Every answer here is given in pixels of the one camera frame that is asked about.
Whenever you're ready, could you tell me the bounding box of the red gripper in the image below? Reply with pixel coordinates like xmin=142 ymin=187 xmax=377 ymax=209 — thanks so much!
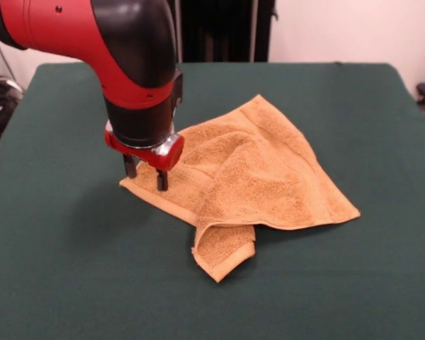
xmin=103 ymin=120 xmax=186 ymax=191

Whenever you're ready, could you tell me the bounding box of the dark green table cloth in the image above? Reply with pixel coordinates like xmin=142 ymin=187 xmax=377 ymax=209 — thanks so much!
xmin=0 ymin=62 xmax=425 ymax=340

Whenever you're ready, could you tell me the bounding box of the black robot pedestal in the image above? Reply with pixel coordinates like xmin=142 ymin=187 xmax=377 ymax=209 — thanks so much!
xmin=175 ymin=0 xmax=280 ymax=64

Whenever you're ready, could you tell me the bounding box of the tan terry towel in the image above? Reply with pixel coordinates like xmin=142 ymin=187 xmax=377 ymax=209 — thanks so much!
xmin=119 ymin=93 xmax=361 ymax=283

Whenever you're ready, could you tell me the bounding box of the grey cable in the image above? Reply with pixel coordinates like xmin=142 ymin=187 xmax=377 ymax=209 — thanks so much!
xmin=0 ymin=31 xmax=26 ymax=96

